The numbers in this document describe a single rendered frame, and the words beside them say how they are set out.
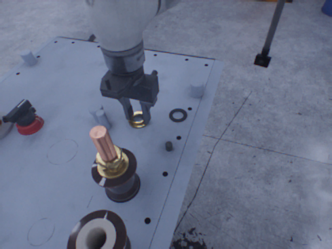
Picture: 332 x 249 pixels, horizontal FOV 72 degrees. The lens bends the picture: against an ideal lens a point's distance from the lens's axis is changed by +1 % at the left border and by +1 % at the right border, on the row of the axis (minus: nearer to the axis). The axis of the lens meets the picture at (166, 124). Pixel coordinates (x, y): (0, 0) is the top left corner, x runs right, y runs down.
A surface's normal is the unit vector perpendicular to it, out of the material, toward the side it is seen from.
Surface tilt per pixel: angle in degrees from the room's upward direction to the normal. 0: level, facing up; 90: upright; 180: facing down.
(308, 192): 0
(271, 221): 0
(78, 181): 0
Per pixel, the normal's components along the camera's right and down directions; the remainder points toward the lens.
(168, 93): -0.06, -0.64
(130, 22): 0.63, 0.59
